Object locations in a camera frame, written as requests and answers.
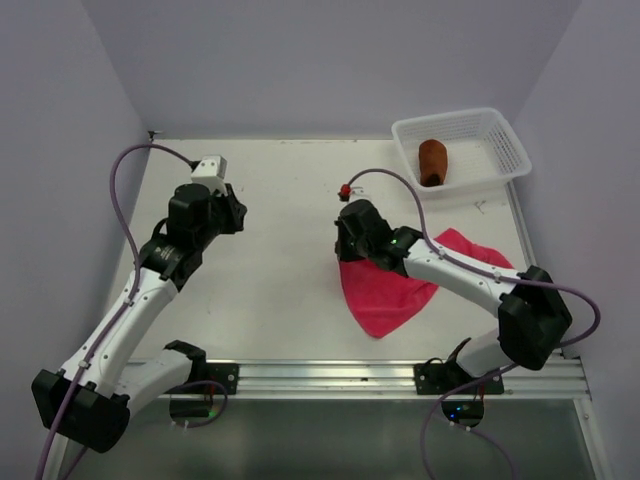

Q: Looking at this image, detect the pink towel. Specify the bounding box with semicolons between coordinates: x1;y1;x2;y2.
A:
338;227;513;339

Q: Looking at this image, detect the brown towel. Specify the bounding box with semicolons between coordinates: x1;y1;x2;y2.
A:
418;139;448;187

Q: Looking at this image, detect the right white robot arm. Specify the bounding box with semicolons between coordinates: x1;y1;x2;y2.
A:
335;200;572;393

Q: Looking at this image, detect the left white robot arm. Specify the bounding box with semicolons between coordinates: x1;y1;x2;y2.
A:
31;183;247;453

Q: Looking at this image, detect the white plastic basket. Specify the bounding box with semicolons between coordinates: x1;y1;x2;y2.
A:
391;107;532;200

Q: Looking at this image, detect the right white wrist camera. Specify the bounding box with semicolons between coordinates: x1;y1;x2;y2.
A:
348;186;371;203

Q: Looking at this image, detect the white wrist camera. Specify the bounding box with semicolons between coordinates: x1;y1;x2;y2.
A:
348;186;371;203
191;155;227;196

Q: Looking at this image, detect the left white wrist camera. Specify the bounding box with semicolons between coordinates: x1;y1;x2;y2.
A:
191;155;227;196

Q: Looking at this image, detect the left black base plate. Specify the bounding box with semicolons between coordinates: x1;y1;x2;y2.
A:
189;362;240;395

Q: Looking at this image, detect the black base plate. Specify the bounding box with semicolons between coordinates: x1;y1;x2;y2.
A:
413;358;505;396
189;362;240;395

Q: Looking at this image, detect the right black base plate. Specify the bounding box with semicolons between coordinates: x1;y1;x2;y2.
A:
413;358;505;396

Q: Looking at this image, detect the aluminium mounting rail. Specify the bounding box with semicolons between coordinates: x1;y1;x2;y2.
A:
124;355;594;401

